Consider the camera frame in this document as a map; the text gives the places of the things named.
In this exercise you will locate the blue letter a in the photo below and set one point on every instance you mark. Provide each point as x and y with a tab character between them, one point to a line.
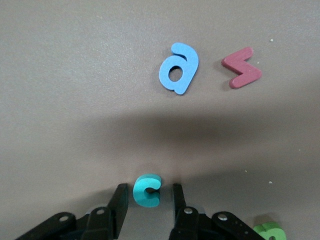
187	62

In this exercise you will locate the green letter n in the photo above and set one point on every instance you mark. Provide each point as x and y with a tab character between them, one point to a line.
265	230

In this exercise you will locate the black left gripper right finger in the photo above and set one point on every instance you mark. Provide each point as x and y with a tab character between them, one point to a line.
180	205

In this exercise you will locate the teal letter c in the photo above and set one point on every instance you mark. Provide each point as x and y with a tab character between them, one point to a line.
138	191

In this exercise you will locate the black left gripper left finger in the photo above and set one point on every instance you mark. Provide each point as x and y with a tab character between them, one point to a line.
120	200

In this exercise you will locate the red letter z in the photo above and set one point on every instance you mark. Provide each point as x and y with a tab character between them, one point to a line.
240	67

